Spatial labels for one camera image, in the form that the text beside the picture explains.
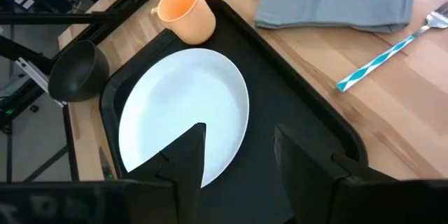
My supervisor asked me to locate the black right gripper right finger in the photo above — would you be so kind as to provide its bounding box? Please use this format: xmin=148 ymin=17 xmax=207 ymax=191
xmin=274 ymin=124 xmax=398 ymax=224

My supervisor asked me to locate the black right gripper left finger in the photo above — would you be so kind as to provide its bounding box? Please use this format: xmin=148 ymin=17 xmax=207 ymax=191
xmin=124 ymin=122 xmax=207 ymax=224

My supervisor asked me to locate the black round bowl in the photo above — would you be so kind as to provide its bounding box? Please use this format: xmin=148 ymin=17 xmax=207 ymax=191
xmin=48 ymin=40 xmax=111 ymax=103

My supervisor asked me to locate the knife with teal-white striped handle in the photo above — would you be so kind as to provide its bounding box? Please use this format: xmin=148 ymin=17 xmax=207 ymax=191
xmin=99 ymin=146 xmax=115 ymax=182

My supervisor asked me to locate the fork with teal-white striped handle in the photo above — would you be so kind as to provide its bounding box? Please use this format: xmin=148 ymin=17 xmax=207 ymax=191
xmin=335 ymin=1 xmax=448 ymax=93

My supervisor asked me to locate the orange plastic cup with handle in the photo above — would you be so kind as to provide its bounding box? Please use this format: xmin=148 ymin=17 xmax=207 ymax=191
xmin=150 ymin=0 xmax=217 ymax=46

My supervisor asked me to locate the grey cloth napkin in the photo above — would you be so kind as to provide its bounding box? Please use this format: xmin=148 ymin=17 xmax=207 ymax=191
xmin=253 ymin=0 xmax=417 ymax=34

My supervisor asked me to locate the black plastic serving tray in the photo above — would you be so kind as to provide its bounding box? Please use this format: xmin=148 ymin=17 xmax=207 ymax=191
xmin=99 ymin=0 xmax=368 ymax=224

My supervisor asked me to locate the white round plate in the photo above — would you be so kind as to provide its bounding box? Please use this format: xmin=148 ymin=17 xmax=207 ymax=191
xmin=118 ymin=48 xmax=250 ymax=189

